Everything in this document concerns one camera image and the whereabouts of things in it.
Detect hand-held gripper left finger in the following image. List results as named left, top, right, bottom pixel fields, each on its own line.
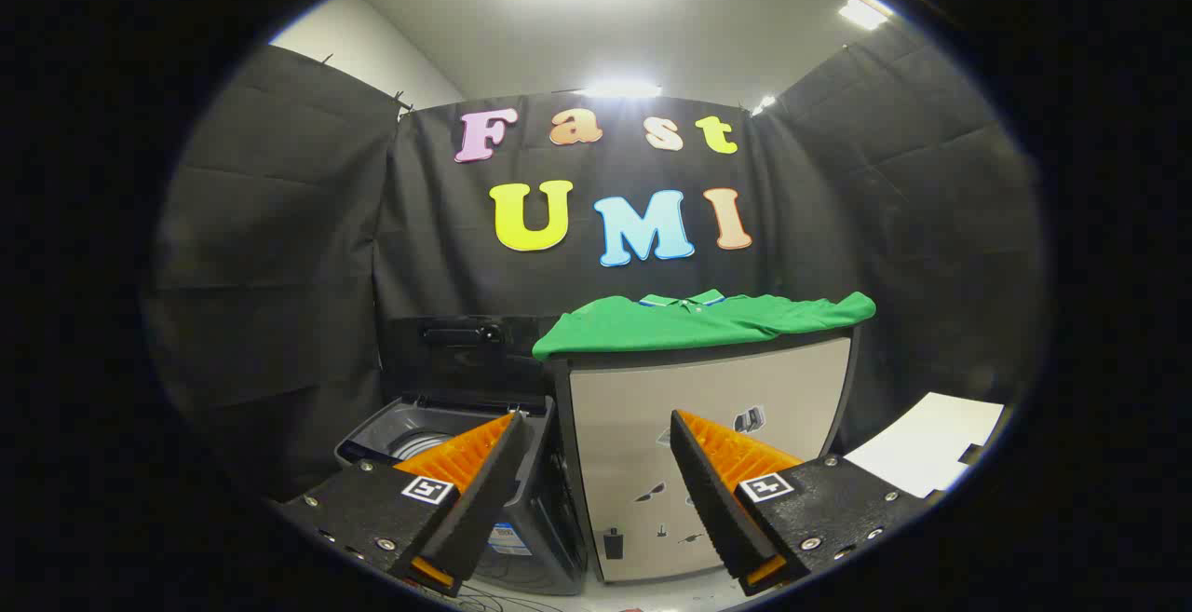
left=279, top=412, right=530, bottom=597

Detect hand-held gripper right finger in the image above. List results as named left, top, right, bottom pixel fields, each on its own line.
left=669, top=409, right=941, bottom=596

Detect dark grey washing machine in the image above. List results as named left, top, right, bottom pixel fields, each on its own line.
left=335, top=395, right=588, bottom=596

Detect green polo shirt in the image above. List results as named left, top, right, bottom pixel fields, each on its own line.
left=533, top=289, right=877, bottom=361

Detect beige cabinet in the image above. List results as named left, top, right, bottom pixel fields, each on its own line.
left=549, top=328, right=862, bottom=585

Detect white paper sheet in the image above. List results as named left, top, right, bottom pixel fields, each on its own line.
left=843, top=393, right=1007, bottom=499

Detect black backdrop cloth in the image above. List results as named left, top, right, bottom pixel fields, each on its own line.
left=140, top=20, right=1044, bottom=501

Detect thin dark floor cables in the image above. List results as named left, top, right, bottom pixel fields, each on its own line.
left=456, top=584, right=560, bottom=612

